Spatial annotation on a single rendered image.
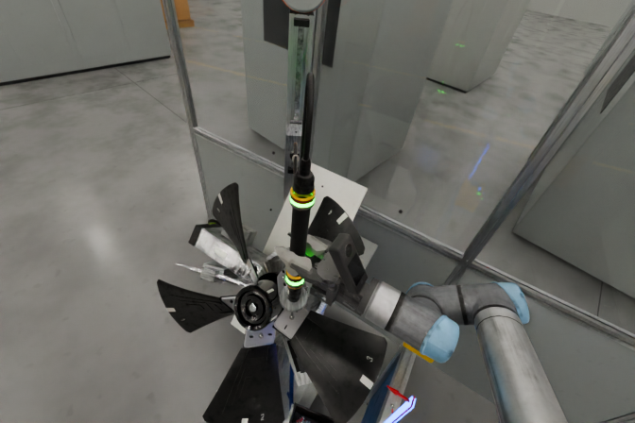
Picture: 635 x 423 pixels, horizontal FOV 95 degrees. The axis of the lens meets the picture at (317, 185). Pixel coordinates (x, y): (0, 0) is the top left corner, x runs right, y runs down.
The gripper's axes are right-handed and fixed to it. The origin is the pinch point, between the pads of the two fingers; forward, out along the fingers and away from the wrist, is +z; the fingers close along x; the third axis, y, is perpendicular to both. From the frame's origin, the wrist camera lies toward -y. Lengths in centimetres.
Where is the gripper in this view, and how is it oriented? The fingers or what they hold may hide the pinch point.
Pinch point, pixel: (286, 241)
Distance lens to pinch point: 62.5
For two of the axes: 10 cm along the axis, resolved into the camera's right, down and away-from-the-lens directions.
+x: 5.2, -5.2, 6.8
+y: -1.0, 7.5, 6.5
